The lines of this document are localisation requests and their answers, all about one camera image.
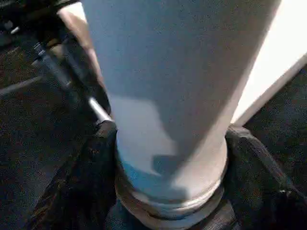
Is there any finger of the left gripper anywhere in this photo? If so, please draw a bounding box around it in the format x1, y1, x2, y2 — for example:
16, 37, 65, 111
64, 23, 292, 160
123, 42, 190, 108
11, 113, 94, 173
61, 38, 112, 115

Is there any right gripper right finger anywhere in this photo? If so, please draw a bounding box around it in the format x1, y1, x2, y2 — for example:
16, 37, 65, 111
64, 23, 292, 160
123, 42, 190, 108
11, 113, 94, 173
222, 124, 307, 230

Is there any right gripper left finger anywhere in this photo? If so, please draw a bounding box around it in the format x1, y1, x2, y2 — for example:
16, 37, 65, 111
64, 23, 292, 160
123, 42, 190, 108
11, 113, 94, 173
24, 120, 119, 230

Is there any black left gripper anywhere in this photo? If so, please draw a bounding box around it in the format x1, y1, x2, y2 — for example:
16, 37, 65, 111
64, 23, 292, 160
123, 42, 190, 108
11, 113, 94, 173
0, 0, 101, 125

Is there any white plastic table leg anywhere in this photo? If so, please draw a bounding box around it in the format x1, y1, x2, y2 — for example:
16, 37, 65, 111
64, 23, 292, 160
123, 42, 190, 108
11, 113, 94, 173
83, 0, 283, 211

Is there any white plastic table top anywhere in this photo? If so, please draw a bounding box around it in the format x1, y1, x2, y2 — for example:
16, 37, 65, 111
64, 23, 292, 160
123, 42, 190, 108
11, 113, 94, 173
56, 0, 307, 223

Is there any black work mat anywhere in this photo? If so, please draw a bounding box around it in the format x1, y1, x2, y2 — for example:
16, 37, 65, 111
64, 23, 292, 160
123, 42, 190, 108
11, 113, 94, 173
0, 0, 307, 230

